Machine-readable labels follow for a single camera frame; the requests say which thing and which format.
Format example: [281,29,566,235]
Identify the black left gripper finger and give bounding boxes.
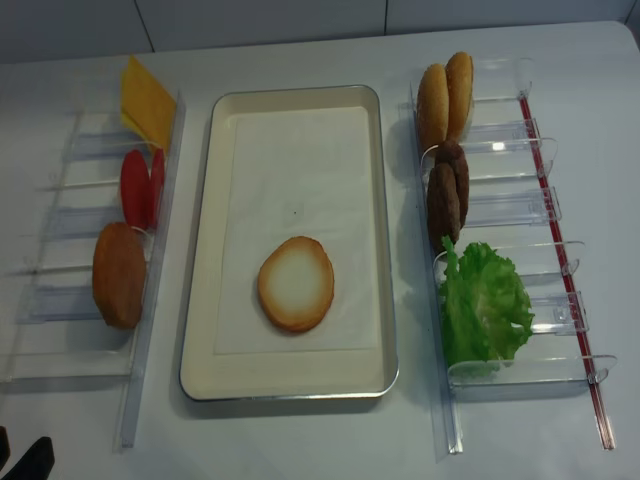
[0,426,10,466]

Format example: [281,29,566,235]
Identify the clear acrylic left rack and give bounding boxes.
[1,90,186,450]

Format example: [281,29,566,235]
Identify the right red tomato slice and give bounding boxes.
[149,149,165,229]

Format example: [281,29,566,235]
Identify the green lettuce leaf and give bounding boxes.
[439,236,534,366]

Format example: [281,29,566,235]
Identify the brown meat patty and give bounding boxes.
[435,140,469,226]
[426,164,461,253]

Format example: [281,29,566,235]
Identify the sesame bun half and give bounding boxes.
[416,63,449,151]
[445,51,474,142]

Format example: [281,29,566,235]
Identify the clear acrylic right rack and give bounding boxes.
[417,58,617,457]

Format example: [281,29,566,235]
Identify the clear acrylic rack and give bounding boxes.
[1,90,186,450]
[417,58,617,457]

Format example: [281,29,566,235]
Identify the cream rectangular metal tray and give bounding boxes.
[179,85,398,401]

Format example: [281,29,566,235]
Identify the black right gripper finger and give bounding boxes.
[10,436,53,480]

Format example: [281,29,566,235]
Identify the rear brown meat patty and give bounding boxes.
[435,140,469,226]

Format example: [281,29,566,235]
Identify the left sesame bun half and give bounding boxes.
[416,63,449,151]

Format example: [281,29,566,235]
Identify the right sesame bun half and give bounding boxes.
[445,51,474,142]

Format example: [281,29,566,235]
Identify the front brown meat patty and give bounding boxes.
[426,164,461,253]

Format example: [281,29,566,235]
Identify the white paper tray liner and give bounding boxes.
[215,107,379,353]

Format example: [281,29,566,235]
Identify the left red tomato slice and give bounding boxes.
[120,149,150,230]

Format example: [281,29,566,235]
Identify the red tomato slice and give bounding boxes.
[120,149,150,230]
[149,149,165,229]

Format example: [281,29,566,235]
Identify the toasted bread slice on tray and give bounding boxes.
[257,236,334,333]

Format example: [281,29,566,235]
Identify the orange cheese slice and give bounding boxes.
[120,55,177,153]

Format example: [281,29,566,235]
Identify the brown bread slice in rack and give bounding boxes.
[92,222,146,330]

